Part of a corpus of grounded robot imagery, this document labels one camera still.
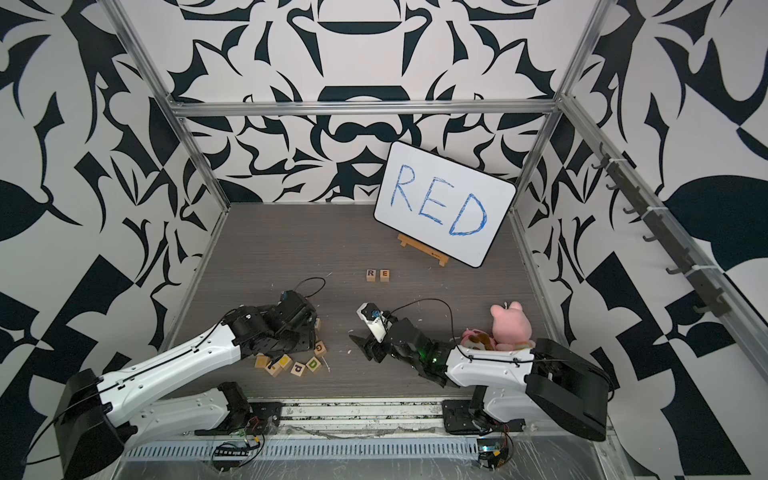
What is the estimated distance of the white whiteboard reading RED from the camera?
34.9 inches

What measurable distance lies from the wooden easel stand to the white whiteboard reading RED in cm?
1

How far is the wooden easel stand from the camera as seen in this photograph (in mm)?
1014

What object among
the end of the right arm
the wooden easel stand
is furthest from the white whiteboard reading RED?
the end of the right arm

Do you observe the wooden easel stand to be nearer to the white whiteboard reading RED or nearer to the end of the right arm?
the white whiteboard reading RED
